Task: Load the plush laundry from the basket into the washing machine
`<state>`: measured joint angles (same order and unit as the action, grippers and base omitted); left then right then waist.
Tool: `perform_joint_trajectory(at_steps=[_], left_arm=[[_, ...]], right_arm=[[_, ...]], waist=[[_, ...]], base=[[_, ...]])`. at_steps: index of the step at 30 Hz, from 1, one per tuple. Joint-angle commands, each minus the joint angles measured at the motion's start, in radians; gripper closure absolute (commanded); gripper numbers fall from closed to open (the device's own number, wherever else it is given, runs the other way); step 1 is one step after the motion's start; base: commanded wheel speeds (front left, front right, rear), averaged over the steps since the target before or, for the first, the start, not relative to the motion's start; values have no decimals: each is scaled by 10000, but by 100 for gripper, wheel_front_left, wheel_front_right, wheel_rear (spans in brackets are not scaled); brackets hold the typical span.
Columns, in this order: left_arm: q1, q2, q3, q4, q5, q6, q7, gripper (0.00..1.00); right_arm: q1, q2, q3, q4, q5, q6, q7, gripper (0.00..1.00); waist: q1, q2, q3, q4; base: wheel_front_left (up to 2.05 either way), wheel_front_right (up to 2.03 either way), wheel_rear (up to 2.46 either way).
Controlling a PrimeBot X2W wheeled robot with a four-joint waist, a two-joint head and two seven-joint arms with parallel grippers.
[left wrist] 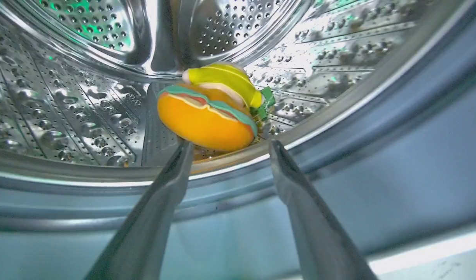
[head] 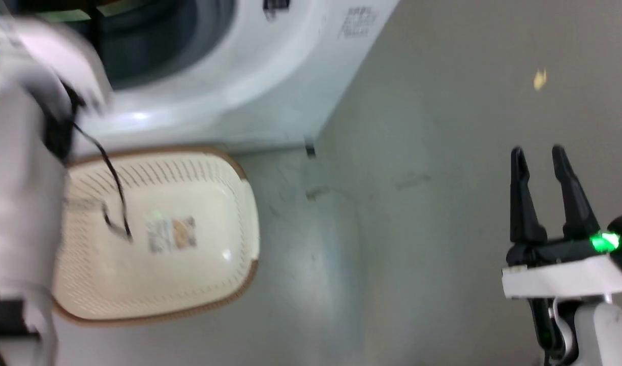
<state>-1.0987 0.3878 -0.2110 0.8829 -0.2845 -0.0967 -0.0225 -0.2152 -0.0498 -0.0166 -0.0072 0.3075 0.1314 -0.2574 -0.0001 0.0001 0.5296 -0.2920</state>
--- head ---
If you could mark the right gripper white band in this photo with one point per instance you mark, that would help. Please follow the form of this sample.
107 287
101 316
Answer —
565 272

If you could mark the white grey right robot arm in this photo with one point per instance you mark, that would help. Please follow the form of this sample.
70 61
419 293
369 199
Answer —
588 333

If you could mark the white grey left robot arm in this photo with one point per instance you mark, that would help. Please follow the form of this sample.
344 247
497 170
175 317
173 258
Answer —
21 168

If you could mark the white front-load washing machine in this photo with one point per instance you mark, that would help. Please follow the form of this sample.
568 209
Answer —
250 76

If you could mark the cream plastic laundry basket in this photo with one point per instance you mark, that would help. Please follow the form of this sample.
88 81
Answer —
189 203

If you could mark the printed label sticker in basket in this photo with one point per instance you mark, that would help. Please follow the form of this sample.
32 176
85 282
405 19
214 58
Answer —
171 234

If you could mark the dark washing machine drum opening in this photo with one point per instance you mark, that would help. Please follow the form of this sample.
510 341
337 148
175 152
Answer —
143 35

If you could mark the small yellow floor scrap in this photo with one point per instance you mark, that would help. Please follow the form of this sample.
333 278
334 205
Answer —
539 80

